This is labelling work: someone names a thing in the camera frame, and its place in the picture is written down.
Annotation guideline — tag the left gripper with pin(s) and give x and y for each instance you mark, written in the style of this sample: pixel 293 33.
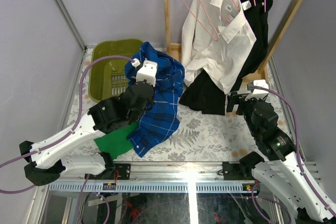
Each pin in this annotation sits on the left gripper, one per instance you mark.
pixel 143 87

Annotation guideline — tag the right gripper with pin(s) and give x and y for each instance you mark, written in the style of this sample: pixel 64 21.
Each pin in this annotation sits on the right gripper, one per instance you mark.
pixel 233 98

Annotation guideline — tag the blue plaid shirt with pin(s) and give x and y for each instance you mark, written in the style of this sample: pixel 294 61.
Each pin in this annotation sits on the blue plaid shirt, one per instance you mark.
pixel 157 125

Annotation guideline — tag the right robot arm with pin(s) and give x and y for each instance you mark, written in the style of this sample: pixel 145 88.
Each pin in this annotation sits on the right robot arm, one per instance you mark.
pixel 278 150

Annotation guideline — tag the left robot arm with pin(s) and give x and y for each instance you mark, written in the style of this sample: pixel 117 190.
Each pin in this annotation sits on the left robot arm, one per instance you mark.
pixel 48 160

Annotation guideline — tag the white shirt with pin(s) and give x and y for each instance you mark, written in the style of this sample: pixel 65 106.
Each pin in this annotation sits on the white shirt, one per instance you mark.
pixel 207 44

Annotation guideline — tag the pink hanger of white shirt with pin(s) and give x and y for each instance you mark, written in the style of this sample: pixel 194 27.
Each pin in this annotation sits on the pink hanger of white shirt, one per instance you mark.
pixel 229 10

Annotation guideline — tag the green cloth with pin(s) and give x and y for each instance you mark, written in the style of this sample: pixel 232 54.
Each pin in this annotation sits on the green cloth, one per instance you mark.
pixel 116 142

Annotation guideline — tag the olive green plastic basket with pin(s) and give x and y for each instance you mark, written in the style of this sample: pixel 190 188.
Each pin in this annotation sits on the olive green plastic basket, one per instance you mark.
pixel 107 78

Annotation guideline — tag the floral table mat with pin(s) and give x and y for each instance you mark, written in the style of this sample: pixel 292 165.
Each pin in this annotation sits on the floral table mat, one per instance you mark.
pixel 199 138

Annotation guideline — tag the wooden clothes rack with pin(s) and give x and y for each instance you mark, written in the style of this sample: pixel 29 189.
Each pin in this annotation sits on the wooden clothes rack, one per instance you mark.
pixel 174 49

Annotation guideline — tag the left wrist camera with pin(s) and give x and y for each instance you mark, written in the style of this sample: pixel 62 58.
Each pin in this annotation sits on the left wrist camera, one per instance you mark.
pixel 146 71

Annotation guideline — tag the aluminium rail frame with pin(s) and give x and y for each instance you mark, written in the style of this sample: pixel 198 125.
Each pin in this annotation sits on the aluminium rail frame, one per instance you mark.
pixel 151 177

